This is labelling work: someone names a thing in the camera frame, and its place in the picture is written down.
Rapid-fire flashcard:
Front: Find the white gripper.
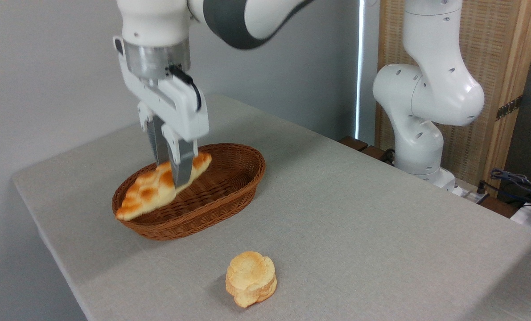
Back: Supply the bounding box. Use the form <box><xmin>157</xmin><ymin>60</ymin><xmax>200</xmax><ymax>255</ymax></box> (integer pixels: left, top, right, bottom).
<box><xmin>113</xmin><ymin>36</ymin><xmax>210</xmax><ymax>188</ymax></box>

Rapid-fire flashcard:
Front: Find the long braided bread loaf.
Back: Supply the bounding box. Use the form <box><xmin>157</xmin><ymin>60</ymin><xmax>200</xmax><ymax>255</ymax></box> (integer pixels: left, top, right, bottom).
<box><xmin>115</xmin><ymin>152</ymin><xmax>213</xmax><ymax>222</ymax></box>

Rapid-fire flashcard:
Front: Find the brown oval wicker basket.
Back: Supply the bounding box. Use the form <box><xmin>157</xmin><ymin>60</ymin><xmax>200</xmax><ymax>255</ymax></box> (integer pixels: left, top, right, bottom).
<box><xmin>112</xmin><ymin>143</ymin><xmax>266</xmax><ymax>242</ymax></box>

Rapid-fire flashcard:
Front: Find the round flower-shaped bread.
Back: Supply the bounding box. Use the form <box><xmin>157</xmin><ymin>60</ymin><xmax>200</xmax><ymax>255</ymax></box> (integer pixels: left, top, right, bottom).
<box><xmin>225</xmin><ymin>251</ymin><xmax>278</xmax><ymax>309</ymax></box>

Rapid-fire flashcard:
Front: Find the grey tablecloth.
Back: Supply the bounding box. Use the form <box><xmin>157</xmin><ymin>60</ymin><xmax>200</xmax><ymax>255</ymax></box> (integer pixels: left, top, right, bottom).
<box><xmin>12</xmin><ymin>94</ymin><xmax>531</xmax><ymax>321</ymax></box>

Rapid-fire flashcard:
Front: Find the wooden rattan folding screen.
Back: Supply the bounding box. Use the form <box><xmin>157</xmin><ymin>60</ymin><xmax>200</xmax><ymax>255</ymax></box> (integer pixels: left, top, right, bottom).
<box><xmin>376</xmin><ymin>0</ymin><xmax>531</xmax><ymax>197</ymax></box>

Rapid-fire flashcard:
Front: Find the metal screen hinge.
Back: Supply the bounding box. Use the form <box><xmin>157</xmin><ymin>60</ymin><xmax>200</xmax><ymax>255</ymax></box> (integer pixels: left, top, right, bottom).
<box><xmin>496</xmin><ymin>95</ymin><xmax>523</xmax><ymax>121</ymax></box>

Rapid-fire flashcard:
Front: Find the white box with grey object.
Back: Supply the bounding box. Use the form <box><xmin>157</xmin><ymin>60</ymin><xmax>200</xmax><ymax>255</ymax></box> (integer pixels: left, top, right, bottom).
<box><xmin>510</xmin><ymin>202</ymin><xmax>531</xmax><ymax>238</ymax></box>

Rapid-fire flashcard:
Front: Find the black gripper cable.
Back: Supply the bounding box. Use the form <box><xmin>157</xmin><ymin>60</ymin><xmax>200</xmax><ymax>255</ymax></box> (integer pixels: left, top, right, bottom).
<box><xmin>167</xmin><ymin>65</ymin><xmax>202</xmax><ymax>112</ymax></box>

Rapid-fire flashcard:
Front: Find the dark cable bundle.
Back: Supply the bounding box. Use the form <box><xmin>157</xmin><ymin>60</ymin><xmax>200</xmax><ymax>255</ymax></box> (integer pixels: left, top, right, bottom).
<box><xmin>490</xmin><ymin>168</ymin><xmax>531</xmax><ymax>208</ymax></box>

